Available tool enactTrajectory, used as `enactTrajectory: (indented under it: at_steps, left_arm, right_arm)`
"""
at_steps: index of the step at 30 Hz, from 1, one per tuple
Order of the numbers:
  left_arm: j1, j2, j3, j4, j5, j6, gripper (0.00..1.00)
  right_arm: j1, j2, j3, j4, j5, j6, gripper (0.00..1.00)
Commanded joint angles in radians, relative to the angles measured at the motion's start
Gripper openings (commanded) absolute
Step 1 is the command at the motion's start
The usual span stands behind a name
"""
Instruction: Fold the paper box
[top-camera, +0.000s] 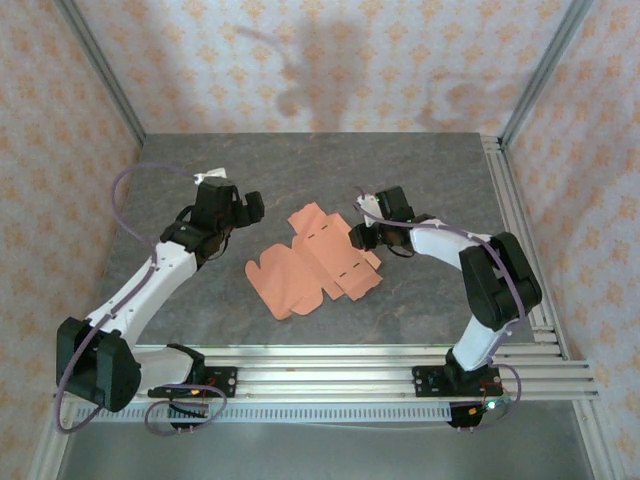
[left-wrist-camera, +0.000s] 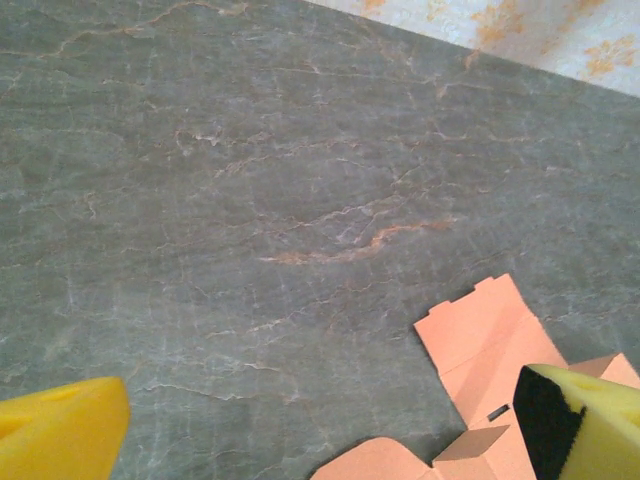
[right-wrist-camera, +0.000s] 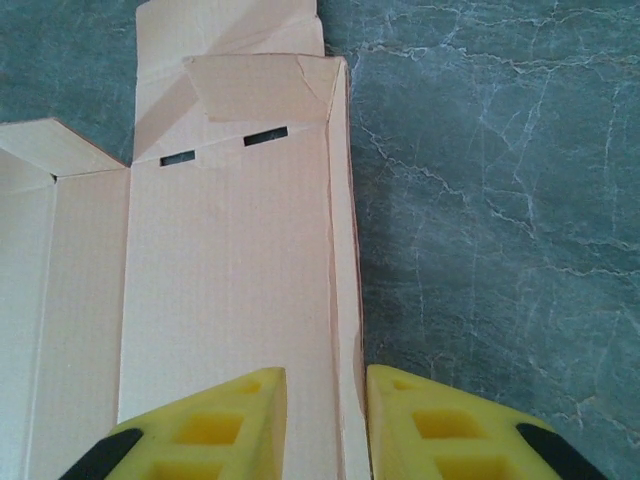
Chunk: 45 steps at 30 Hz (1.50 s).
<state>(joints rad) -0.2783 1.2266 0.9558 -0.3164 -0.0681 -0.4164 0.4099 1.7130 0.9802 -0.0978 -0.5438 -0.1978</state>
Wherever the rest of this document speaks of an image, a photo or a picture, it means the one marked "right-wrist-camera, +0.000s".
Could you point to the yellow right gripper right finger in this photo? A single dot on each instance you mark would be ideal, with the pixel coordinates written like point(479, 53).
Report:
point(400, 440)

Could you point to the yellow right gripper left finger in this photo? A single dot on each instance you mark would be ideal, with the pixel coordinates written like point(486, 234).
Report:
point(250, 415)

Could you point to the pink cardboard paper box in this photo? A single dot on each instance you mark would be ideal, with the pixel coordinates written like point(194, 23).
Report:
point(225, 250)

